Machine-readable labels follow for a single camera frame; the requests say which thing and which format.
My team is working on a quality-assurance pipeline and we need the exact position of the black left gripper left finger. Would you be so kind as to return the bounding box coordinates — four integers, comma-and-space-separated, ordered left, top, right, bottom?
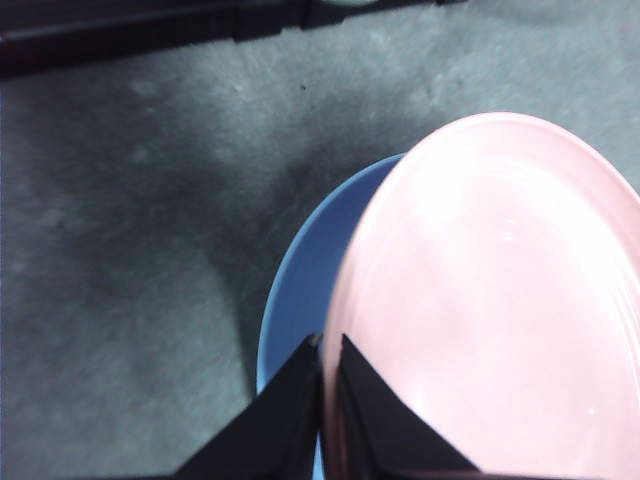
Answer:
174, 333, 322, 477

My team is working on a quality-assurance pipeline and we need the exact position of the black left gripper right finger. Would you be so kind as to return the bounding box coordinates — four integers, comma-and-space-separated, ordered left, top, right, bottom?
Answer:
338, 333, 482, 476

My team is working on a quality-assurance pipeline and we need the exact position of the blue round plate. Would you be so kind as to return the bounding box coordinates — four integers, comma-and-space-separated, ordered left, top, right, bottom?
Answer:
255, 152, 407, 480

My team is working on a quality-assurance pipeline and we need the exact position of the pink round plate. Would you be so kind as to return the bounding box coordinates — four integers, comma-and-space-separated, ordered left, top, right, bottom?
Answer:
322, 111, 640, 480

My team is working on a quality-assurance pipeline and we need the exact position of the black plate rack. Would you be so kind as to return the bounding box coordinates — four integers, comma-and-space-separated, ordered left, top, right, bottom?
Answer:
0, 0, 462, 79

